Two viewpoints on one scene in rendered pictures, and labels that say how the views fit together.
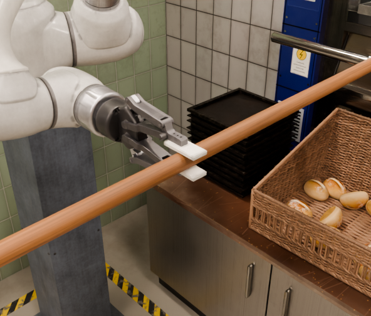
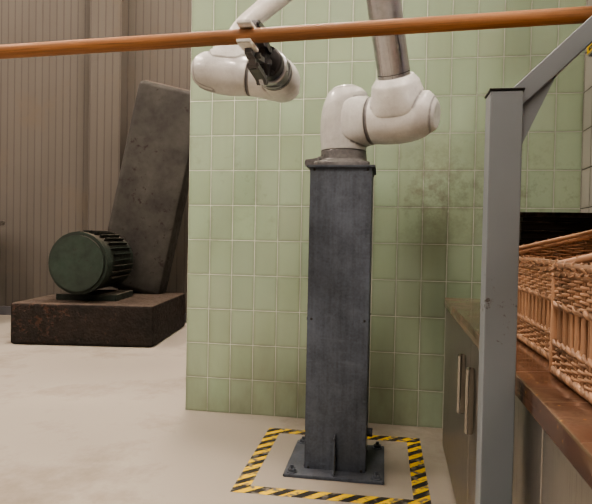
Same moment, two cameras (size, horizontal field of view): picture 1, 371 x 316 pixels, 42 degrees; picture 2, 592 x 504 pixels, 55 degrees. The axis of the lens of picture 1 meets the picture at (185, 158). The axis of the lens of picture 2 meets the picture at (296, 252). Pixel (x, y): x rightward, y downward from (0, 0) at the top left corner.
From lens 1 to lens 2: 1.31 m
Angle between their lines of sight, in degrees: 58
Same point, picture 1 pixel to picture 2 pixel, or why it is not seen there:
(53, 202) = (320, 260)
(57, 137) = (335, 195)
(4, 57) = not seen: hidden behind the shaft
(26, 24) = (333, 97)
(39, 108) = (234, 64)
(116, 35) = (396, 102)
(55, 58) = (348, 125)
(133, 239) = not seen: hidden behind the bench
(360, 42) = not seen: outside the picture
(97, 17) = (380, 84)
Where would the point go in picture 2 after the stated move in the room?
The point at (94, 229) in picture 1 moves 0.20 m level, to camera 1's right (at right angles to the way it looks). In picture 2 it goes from (360, 317) to (407, 325)
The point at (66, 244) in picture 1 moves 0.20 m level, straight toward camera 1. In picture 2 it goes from (325, 316) to (289, 323)
